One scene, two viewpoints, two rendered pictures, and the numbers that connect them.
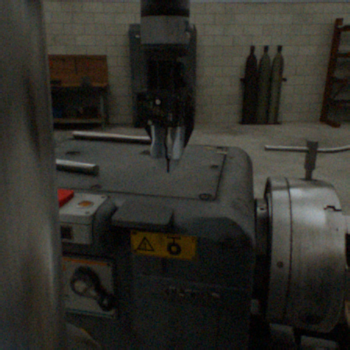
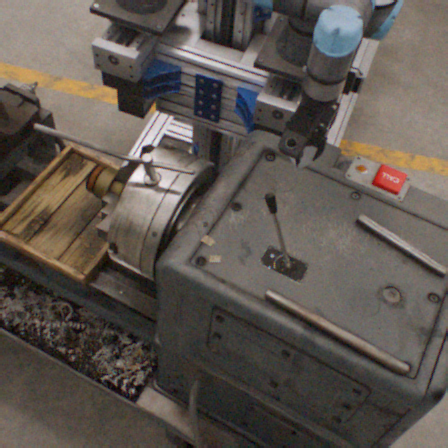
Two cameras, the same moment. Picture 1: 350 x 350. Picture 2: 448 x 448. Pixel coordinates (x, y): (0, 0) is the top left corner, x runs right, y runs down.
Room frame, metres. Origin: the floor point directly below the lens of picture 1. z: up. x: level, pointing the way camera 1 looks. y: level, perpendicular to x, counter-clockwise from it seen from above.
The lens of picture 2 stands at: (1.43, 0.02, 2.28)
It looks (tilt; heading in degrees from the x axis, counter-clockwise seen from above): 56 degrees down; 190
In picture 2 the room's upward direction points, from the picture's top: 8 degrees clockwise
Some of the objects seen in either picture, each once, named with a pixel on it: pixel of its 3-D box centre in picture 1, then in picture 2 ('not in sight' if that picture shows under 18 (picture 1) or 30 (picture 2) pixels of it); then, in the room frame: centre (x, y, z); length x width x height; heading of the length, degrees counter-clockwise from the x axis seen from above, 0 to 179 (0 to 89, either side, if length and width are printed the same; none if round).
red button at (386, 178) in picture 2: (49, 200); (389, 180); (0.51, 0.21, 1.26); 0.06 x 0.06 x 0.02; 78
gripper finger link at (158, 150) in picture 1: (157, 150); (311, 150); (0.55, 0.03, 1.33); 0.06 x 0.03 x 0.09; 168
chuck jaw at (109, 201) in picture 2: not in sight; (114, 222); (0.71, -0.37, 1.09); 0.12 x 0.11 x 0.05; 168
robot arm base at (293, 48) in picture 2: not in sight; (307, 34); (0.03, -0.07, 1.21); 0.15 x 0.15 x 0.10
